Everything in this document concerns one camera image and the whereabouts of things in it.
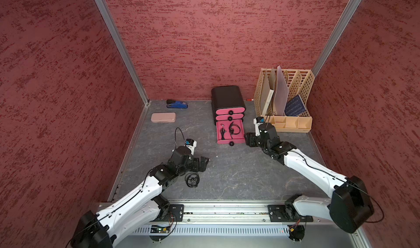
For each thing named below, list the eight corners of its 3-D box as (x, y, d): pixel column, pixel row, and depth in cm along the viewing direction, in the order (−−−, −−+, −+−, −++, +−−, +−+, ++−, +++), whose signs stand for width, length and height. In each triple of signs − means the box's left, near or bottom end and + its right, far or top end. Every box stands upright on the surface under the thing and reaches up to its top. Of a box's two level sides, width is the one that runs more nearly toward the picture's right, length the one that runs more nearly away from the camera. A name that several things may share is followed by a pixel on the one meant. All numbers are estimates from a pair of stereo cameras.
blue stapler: (166, 107, 119) (165, 103, 115) (168, 103, 122) (167, 98, 118) (186, 109, 117) (185, 105, 114) (188, 105, 120) (187, 101, 116)
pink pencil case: (150, 122, 111) (149, 120, 109) (153, 115, 115) (152, 112, 113) (175, 122, 111) (174, 120, 109) (176, 115, 115) (176, 112, 113)
